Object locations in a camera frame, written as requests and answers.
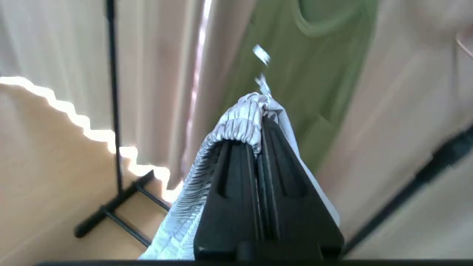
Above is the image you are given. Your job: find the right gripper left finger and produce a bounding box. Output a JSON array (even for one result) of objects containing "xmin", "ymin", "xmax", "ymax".
[{"xmin": 193, "ymin": 139, "xmax": 262, "ymax": 260}]

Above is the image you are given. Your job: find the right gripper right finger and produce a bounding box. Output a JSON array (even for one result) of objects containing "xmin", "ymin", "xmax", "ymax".
[{"xmin": 255, "ymin": 116, "xmax": 345, "ymax": 260}]

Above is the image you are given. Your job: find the pale grey garment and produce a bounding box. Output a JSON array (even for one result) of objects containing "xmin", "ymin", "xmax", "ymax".
[{"xmin": 138, "ymin": 43, "xmax": 341, "ymax": 261}]

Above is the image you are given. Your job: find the green printed shirt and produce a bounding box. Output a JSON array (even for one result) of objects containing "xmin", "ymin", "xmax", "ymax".
[{"xmin": 216, "ymin": 0, "xmax": 381, "ymax": 175}]

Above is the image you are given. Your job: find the black clothes rack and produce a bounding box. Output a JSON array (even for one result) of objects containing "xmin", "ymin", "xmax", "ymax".
[{"xmin": 73, "ymin": 0, "xmax": 473, "ymax": 256}]

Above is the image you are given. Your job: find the beige curtain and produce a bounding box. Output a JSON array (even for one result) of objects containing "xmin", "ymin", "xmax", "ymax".
[{"xmin": 0, "ymin": 0, "xmax": 473, "ymax": 237}]

